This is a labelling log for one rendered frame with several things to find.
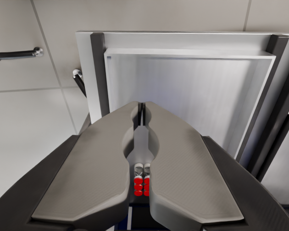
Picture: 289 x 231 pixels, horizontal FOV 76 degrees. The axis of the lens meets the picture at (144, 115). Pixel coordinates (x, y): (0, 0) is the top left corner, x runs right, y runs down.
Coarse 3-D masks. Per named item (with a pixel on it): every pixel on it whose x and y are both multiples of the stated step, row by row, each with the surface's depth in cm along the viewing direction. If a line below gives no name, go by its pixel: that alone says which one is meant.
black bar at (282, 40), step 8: (272, 40) 29; (280, 40) 28; (272, 48) 29; (280, 48) 29; (280, 56) 30; (272, 72) 31; (264, 88) 33; (264, 96) 33; (256, 112) 35; (248, 128) 37; (248, 136) 38; (240, 152) 41
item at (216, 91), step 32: (128, 64) 32; (160, 64) 32; (192, 64) 32; (224, 64) 32; (256, 64) 32; (128, 96) 35; (160, 96) 35; (192, 96) 35; (224, 96) 35; (256, 96) 32; (224, 128) 40; (128, 160) 45
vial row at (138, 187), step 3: (135, 183) 43; (141, 183) 43; (144, 183) 43; (135, 186) 43; (138, 186) 43; (141, 186) 43; (144, 186) 43; (147, 186) 43; (138, 189) 44; (147, 189) 44
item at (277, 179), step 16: (288, 128) 36; (272, 144) 40; (288, 144) 42; (272, 160) 40; (288, 160) 45; (256, 176) 46; (272, 176) 48; (288, 176) 48; (272, 192) 52; (288, 192) 52
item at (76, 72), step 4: (76, 72) 123; (80, 72) 123; (76, 76) 118; (80, 76) 125; (76, 80) 119; (80, 80) 119; (80, 84) 119; (80, 88) 120; (84, 88) 119; (84, 92) 119
